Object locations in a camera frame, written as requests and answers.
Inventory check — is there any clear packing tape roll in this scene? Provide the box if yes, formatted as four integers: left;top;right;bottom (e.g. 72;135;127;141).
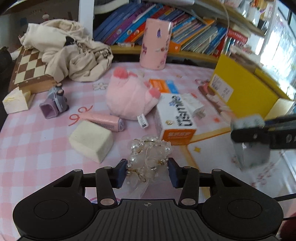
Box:
230;114;270;170

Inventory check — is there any white foam block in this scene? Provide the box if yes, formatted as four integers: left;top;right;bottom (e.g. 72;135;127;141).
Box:
69;120;113;163

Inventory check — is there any pearl bead hair accessory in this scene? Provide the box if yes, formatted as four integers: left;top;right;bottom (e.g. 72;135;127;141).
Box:
124;134;174;199

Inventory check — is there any white orange usmile box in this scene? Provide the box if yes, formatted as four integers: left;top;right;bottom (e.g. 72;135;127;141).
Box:
154;93;197;146

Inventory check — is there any pink eraser stick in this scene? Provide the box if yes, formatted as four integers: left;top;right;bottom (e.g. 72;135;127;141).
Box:
80;112;125;132

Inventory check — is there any pink plush paw toy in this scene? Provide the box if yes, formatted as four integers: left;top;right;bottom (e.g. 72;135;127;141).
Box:
106;67;161;121

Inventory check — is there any yellow cardboard box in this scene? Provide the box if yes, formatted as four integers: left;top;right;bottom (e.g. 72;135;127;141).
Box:
209;55;295;120

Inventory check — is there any orange blue flat box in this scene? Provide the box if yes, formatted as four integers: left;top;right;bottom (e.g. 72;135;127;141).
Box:
149;79;179;94

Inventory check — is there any cream foam wedge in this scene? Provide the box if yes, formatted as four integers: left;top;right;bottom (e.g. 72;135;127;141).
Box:
2;87;33;114

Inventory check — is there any wooden bookshelf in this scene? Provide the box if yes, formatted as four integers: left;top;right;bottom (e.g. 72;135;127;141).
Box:
78;0;266;65

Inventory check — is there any beige canvas bag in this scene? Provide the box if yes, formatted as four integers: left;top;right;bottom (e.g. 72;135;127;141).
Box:
20;19;113;82

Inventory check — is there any wooden chess board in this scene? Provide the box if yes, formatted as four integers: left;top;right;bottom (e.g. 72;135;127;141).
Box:
8;47;57;94

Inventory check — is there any pink cylindrical tissue tube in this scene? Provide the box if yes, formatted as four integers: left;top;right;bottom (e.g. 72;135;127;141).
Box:
139;18;173;70

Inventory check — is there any row of colourful books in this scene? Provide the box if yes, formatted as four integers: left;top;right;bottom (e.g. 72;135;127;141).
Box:
93;1;248;58

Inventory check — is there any white charging cable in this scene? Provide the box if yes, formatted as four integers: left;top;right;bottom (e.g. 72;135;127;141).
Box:
217;2;230;33

